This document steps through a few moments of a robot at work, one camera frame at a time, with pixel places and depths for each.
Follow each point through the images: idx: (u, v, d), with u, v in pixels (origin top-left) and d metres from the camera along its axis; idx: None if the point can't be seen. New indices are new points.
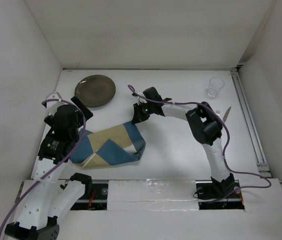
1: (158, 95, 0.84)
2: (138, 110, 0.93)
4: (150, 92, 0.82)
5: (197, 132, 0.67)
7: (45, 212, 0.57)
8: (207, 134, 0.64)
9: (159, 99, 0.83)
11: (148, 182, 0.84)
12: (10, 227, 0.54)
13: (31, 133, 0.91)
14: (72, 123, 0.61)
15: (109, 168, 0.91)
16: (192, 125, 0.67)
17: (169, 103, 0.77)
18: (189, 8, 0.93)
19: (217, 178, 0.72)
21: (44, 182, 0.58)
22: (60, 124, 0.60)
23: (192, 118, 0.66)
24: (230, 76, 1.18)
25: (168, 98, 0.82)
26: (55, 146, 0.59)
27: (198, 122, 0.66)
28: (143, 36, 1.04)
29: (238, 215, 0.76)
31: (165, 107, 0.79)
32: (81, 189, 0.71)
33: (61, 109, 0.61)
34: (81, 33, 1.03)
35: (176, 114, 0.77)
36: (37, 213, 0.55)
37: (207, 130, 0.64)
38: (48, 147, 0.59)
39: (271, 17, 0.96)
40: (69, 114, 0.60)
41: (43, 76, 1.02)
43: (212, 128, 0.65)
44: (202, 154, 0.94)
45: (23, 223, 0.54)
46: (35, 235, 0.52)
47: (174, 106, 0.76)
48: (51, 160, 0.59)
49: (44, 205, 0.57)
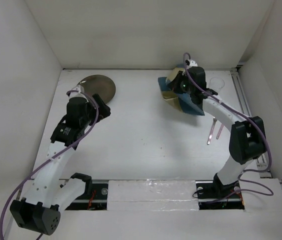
1: (204, 82, 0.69)
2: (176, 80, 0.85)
4: (197, 74, 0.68)
5: (235, 145, 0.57)
7: (51, 193, 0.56)
8: (247, 152, 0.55)
9: (202, 87, 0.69)
11: (148, 182, 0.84)
12: (16, 204, 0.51)
13: (31, 133, 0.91)
14: (82, 114, 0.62)
15: (108, 168, 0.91)
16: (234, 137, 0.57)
17: (215, 100, 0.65)
18: (189, 9, 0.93)
19: (223, 181, 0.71)
21: (54, 161, 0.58)
22: (72, 113, 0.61)
23: (238, 131, 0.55)
24: (230, 76, 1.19)
25: (215, 92, 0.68)
26: (68, 132, 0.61)
27: (243, 137, 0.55)
28: (143, 36, 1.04)
29: (238, 215, 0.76)
31: (207, 101, 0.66)
32: (82, 185, 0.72)
33: (73, 99, 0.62)
34: (81, 33, 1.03)
35: (217, 116, 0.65)
36: (44, 191, 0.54)
37: (249, 148, 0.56)
38: (61, 131, 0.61)
39: (271, 18, 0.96)
40: (80, 103, 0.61)
41: (42, 76, 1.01)
43: (255, 149, 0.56)
44: (202, 154, 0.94)
45: (30, 200, 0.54)
46: (42, 209, 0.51)
47: (220, 107, 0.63)
48: (62, 143, 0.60)
49: (51, 185, 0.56)
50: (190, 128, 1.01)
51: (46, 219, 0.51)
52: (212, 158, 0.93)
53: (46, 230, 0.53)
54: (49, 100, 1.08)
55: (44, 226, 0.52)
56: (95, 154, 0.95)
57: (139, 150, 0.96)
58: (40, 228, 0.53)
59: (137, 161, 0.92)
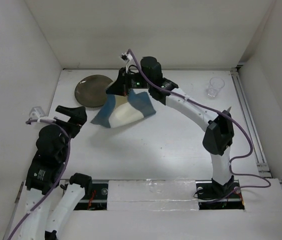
1: (160, 74, 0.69)
2: (126, 80, 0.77)
4: (153, 71, 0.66)
5: (210, 141, 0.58)
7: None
8: (221, 144, 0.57)
9: (159, 80, 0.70)
11: (148, 182, 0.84)
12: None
13: (31, 133, 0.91)
14: (57, 148, 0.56)
15: (108, 168, 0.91)
16: (208, 135, 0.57)
17: (180, 97, 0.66)
18: (189, 8, 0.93)
19: (220, 181, 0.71)
21: (35, 212, 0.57)
22: (45, 152, 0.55)
23: (214, 130, 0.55)
24: (230, 76, 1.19)
25: (173, 84, 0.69)
26: (42, 176, 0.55)
27: (218, 133, 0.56)
28: (143, 36, 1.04)
29: (238, 215, 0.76)
31: (172, 99, 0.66)
32: (80, 194, 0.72)
33: (43, 135, 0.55)
34: (81, 33, 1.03)
35: (184, 112, 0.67)
36: None
37: (222, 140, 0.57)
38: (35, 176, 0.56)
39: (271, 18, 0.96)
40: (52, 142, 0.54)
41: (42, 76, 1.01)
43: (227, 139, 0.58)
44: (202, 154, 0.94)
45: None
46: None
47: (187, 104, 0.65)
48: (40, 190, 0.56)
49: (38, 232, 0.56)
50: (190, 128, 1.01)
51: None
52: (211, 158, 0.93)
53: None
54: (49, 100, 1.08)
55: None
56: (95, 154, 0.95)
57: (139, 150, 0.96)
58: None
59: (137, 162, 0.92)
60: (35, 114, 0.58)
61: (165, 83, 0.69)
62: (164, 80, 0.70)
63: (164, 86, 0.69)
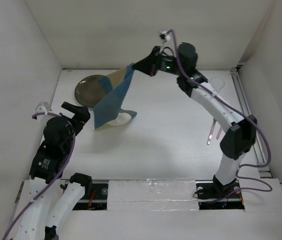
1: (194, 65, 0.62)
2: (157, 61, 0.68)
4: (190, 59, 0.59)
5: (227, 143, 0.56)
7: (40, 231, 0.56)
8: (239, 149, 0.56)
9: (191, 71, 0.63)
11: (148, 182, 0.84)
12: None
13: (31, 133, 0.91)
14: (63, 139, 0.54)
15: (108, 169, 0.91)
16: (227, 137, 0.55)
17: (207, 92, 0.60)
18: (189, 8, 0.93)
19: (223, 181, 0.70)
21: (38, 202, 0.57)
22: (51, 141, 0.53)
23: (234, 133, 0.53)
24: (230, 76, 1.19)
25: (203, 77, 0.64)
26: (47, 166, 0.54)
27: (238, 138, 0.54)
28: (143, 36, 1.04)
29: (238, 215, 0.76)
31: (199, 92, 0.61)
32: (81, 192, 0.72)
33: (50, 124, 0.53)
34: (81, 33, 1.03)
35: (208, 108, 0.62)
36: (33, 233, 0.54)
37: (240, 146, 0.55)
38: (40, 165, 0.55)
39: (271, 18, 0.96)
40: (60, 130, 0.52)
41: (42, 76, 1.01)
43: (246, 146, 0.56)
44: (202, 154, 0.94)
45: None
46: None
47: (214, 101, 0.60)
48: (43, 180, 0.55)
49: (39, 224, 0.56)
50: (190, 128, 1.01)
51: None
52: (211, 158, 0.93)
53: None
54: (49, 100, 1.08)
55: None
56: (95, 154, 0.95)
57: (139, 149, 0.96)
58: None
59: (137, 161, 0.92)
60: (42, 108, 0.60)
61: (195, 75, 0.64)
62: (196, 71, 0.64)
63: (194, 77, 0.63)
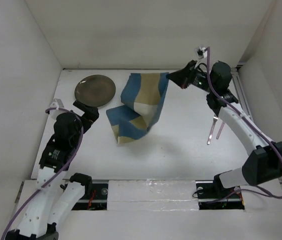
1: (227, 85, 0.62)
2: (190, 75, 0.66)
4: (223, 78, 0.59)
5: (250, 168, 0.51)
7: (44, 222, 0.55)
8: (261, 177, 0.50)
9: (221, 90, 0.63)
11: (148, 182, 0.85)
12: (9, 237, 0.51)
13: (31, 133, 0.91)
14: (71, 132, 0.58)
15: (108, 168, 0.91)
16: (250, 161, 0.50)
17: (236, 112, 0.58)
18: (189, 8, 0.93)
19: (224, 184, 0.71)
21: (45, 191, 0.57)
22: (60, 133, 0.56)
23: (257, 160, 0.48)
24: (230, 76, 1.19)
25: (234, 99, 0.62)
26: (56, 155, 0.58)
27: (261, 165, 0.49)
28: (143, 36, 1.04)
29: (238, 215, 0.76)
31: (227, 111, 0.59)
32: (81, 190, 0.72)
33: (61, 118, 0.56)
34: (81, 33, 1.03)
35: (234, 129, 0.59)
36: (37, 221, 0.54)
37: (264, 174, 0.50)
38: (50, 155, 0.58)
39: (271, 18, 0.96)
40: (68, 123, 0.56)
41: (42, 76, 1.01)
43: (270, 175, 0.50)
44: (202, 154, 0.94)
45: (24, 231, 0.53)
46: None
47: (240, 122, 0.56)
48: (51, 169, 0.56)
49: (44, 213, 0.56)
50: (190, 128, 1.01)
51: None
52: (212, 158, 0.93)
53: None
54: (49, 100, 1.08)
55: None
56: (95, 154, 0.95)
57: (139, 149, 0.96)
58: None
59: (137, 162, 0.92)
60: (54, 104, 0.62)
61: (226, 95, 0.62)
62: (227, 91, 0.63)
63: (224, 97, 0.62)
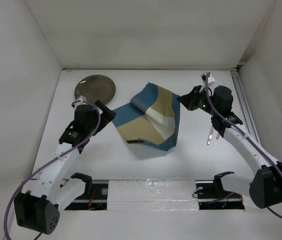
1: (229, 107, 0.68)
2: (195, 98, 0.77)
4: (223, 101, 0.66)
5: (257, 188, 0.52)
7: (54, 190, 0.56)
8: (269, 199, 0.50)
9: (225, 113, 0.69)
11: (148, 182, 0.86)
12: (20, 194, 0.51)
13: (31, 133, 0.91)
14: (88, 120, 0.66)
15: (108, 168, 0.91)
16: (257, 181, 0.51)
17: (240, 132, 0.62)
18: (188, 8, 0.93)
19: (225, 187, 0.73)
21: (61, 160, 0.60)
22: (79, 119, 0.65)
23: (265, 179, 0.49)
24: (230, 76, 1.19)
25: (238, 120, 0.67)
26: (75, 135, 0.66)
27: (270, 184, 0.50)
28: (143, 36, 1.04)
29: (238, 215, 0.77)
31: (231, 132, 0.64)
32: (81, 186, 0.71)
33: (81, 107, 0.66)
34: (82, 33, 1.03)
35: (240, 150, 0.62)
36: (49, 185, 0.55)
37: (273, 195, 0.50)
38: (69, 135, 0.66)
39: (271, 18, 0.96)
40: (87, 111, 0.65)
41: (42, 76, 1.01)
43: (277, 197, 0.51)
44: (202, 154, 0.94)
45: (35, 192, 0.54)
46: (45, 201, 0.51)
47: (245, 142, 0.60)
48: (69, 144, 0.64)
49: (56, 180, 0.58)
50: (190, 128, 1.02)
51: (48, 212, 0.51)
52: (212, 158, 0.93)
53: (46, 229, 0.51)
54: (49, 100, 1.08)
55: (43, 221, 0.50)
56: (95, 154, 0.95)
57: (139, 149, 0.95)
58: (40, 224, 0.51)
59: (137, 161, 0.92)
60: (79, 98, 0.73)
61: (230, 116, 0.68)
62: (231, 113, 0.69)
63: (228, 118, 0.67)
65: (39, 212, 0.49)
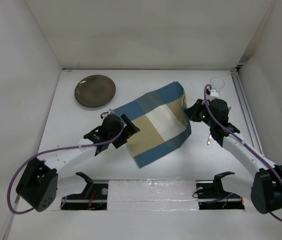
1: (227, 117, 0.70)
2: (197, 109, 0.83)
4: (219, 111, 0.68)
5: (258, 193, 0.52)
7: (63, 170, 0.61)
8: (270, 203, 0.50)
9: (223, 123, 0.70)
11: (148, 182, 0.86)
12: (36, 159, 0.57)
13: (31, 134, 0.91)
14: (114, 130, 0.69)
15: (108, 168, 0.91)
16: (257, 185, 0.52)
17: (237, 139, 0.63)
18: (188, 8, 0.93)
19: (225, 187, 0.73)
21: (80, 149, 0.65)
22: (106, 125, 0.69)
23: (263, 181, 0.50)
24: (230, 76, 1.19)
25: (236, 129, 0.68)
26: (98, 138, 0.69)
27: (269, 187, 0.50)
28: (142, 36, 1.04)
29: (238, 215, 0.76)
31: (229, 139, 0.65)
32: (82, 186, 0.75)
33: (112, 116, 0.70)
34: (81, 33, 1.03)
35: (239, 156, 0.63)
36: (62, 164, 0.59)
37: (274, 198, 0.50)
38: (94, 136, 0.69)
39: (271, 18, 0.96)
40: (116, 121, 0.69)
41: (42, 76, 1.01)
43: (278, 201, 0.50)
44: (203, 154, 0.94)
45: (48, 164, 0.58)
46: (54, 173, 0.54)
47: (243, 148, 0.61)
48: (90, 142, 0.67)
49: (69, 162, 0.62)
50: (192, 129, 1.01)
51: (49, 187, 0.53)
52: (212, 158, 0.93)
53: (37, 206, 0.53)
54: (49, 100, 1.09)
55: (41, 195, 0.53)
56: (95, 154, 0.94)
57: (140, 148, 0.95)
58: (36, 196, 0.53)
59: (137, 161, 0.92)
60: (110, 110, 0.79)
61: (229, 126, 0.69)
62: (229, 123, 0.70)
63: (227, 128, 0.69)
65: (42, 184, 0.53)
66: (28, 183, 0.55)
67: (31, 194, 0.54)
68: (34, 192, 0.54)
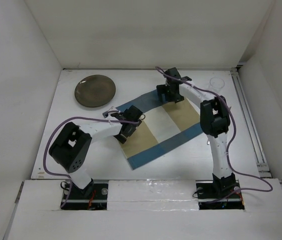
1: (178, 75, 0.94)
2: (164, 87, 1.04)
4: (170, 71, 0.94)
5: (204, 120, 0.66)
7: (96, 135, 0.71)
8: (213, 125, 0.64)
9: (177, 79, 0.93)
11: (148, 182, 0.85)
12: (72, 124, 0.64)
13: (31, 133, 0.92)
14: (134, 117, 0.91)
15: (109, 169, 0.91)
16: (202, 114, 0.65)
17: (188, 85, 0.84)
18: (188, 8, 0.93)
19: (218, 175, 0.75)
21: (109, 123, 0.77)
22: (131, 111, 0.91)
23: (205, 108, 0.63)
24: (230, 76, 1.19)
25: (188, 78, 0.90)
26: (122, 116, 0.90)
27: (210, 112, 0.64)
28: (142, 36, 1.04)
29: (238, 215, 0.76)
31: (183, 86, 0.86)
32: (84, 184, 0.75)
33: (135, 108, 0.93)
34: (82, 33, 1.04)
35: (191, 97, 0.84)
36: (95, 130, 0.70)
37: (215, 122, 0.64)
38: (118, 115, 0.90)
39: (271, 18, 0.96)
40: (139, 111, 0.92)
41: (42, 76, 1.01)
43: (220, 123, 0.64)
44: (202, 155, 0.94)
45: (84, 129, 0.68)
46: (88, 136, 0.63)
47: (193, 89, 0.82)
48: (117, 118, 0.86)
49: (100, 130, 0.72)
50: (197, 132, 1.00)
51: (82, 148, 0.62)
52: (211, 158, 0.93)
53: (69, 166, 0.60)
54: (49, 100, 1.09)
55: (74, 155, 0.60)
56: (94, 154, 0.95)
57: (137, 149, 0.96)
58: (69, 155, 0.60)
59: (136, 162, 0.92)
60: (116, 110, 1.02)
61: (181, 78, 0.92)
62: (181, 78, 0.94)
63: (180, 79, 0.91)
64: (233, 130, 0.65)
65: (77, 144, 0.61)
66: (61, 145, 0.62)
67: (65, 153, 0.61)
68: (67, 153, 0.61)
